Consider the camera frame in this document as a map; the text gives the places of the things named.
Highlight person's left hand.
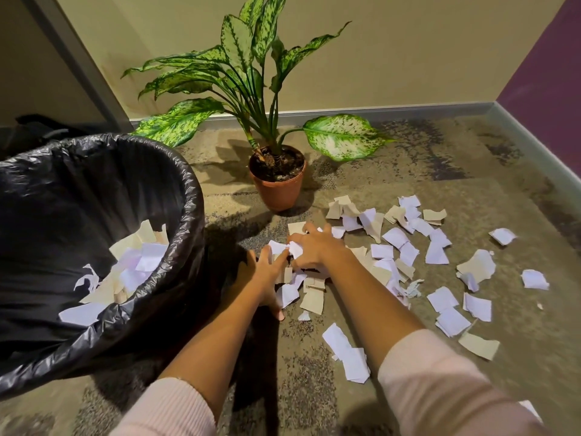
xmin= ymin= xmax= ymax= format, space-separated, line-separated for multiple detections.
xmin=240 ymin=249 xmax=291 ymax=322

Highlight person's right hand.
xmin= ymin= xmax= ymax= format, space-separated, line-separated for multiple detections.
xmin=287 ymin=222 xmax=351 ymax=273

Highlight white paper wad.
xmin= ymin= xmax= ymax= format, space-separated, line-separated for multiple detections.
xmin=268 ymin=239 xmax=305 ymax=271

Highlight person's right forearm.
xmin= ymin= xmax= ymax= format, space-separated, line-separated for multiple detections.
xmin=324 ymin=254 xmax=545 ymax=436

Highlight person's left forearm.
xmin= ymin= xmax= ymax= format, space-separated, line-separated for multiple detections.
xmin=109 ymin=286 xmax=275 ymax=436

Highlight terracotta plastic flower pot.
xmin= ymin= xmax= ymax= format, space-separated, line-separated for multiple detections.
xmin=248 ymin=144 xmax=308 ymax=213

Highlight dark potting soil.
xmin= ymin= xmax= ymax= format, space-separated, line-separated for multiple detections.
xmin=251 ymin=147 xmax=305 ymax=182

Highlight scattered torn paper scraps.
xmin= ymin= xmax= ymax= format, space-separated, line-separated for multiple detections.
xmin=272 ymin=194 xmax=551 ymax=423

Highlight heap of discarded paper pieces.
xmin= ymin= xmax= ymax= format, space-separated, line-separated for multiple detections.
xmin=58 ymin=220 xmax=170 ymax=328

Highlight grey baseboard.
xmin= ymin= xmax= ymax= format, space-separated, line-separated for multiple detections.
xmin=129 ymin=101 xmax=581 ymax=178

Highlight green variegated houseplant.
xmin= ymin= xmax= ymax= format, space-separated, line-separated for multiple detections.
xmin=121 ymin=0 xmax=396 ymax=172

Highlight black plastic bin liner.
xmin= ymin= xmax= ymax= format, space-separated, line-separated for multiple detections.
xmin=0 ymin=133 xmax=208 ymax=401

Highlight grey door frame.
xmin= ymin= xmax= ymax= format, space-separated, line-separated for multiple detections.
xmin=26 ymin=0 xmax=135 ymax=133

